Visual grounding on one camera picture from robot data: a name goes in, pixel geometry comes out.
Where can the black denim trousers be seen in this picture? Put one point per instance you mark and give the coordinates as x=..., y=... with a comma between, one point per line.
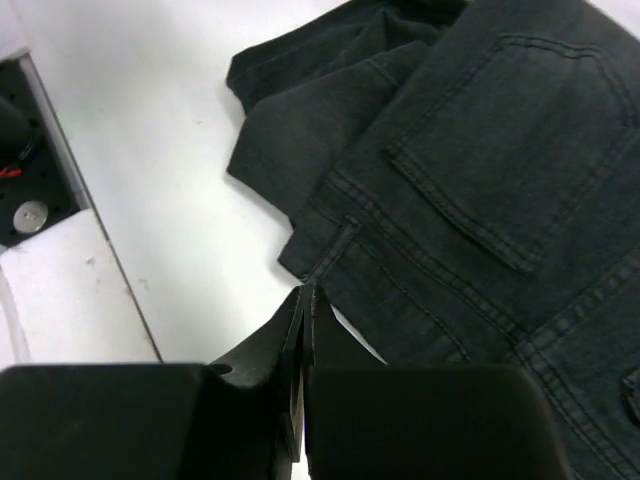
x=462, y=178

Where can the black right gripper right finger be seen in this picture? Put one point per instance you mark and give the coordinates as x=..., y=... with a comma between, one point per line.
x=365, y=419

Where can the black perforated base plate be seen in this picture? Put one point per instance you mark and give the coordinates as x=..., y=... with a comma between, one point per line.
x=31, y=168

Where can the silver round bolt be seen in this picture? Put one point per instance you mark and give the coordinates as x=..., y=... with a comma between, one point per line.
x=30, y=217

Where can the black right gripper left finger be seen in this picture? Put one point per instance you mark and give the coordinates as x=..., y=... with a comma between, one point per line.
x=235, y=418

